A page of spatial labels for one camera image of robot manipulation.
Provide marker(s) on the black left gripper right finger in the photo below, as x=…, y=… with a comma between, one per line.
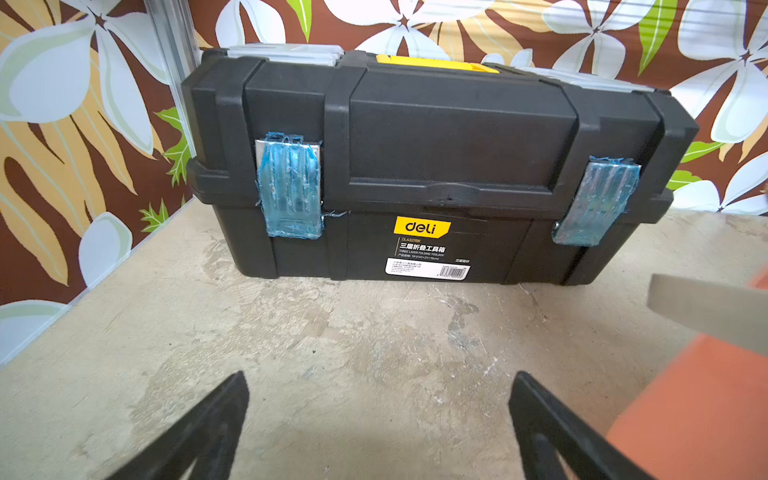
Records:
x=550, y=435

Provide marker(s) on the white bucket handle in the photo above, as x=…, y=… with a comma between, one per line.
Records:
x=736, y=315

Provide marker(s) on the black plastic toolbox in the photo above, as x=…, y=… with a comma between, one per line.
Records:
x=355, y=168

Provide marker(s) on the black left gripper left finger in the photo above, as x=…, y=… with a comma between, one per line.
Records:
x=200, y=445

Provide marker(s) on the pink plastic bucket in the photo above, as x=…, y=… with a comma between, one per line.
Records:
x=703, y=417

